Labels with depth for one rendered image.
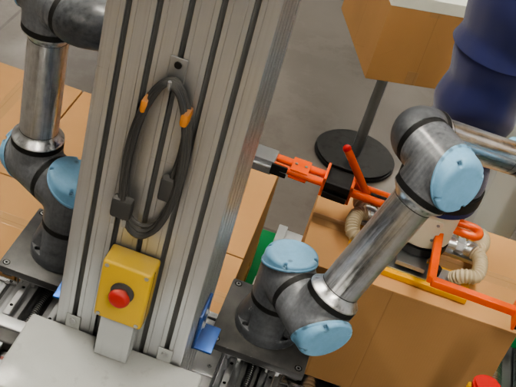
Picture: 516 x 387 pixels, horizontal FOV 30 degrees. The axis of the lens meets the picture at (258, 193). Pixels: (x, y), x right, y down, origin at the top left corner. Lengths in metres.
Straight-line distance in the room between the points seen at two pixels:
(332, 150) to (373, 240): 2.78
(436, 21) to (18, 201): 1.85
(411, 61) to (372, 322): 1.71
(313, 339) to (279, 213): 2.29
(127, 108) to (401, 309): 1.28
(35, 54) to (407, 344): 1.28
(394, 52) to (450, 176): 2.29
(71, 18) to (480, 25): 0.92
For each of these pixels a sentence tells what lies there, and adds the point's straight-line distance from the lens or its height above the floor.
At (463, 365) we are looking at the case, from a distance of 2.70.
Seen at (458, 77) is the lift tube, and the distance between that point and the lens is 2.33.
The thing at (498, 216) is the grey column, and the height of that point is 0.53.
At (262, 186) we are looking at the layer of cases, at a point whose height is 0.54.
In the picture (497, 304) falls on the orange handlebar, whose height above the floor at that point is 1.09.
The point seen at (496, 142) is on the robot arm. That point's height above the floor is 1.54.
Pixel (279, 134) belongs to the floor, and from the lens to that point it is 4.69.
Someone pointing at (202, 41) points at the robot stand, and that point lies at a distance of 1.40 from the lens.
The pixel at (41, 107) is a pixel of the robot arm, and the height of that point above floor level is 1.38.
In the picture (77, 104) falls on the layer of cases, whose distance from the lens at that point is 3.61.
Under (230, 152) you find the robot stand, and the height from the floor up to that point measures 1.72.
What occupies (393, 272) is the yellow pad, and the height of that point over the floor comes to 0.97.
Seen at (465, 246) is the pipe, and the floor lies 1.03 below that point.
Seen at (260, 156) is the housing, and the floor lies 1.10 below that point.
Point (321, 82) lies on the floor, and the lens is 5.21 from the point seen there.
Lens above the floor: 2.57
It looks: 37 degrees down
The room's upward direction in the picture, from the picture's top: 17 degrees clockwise
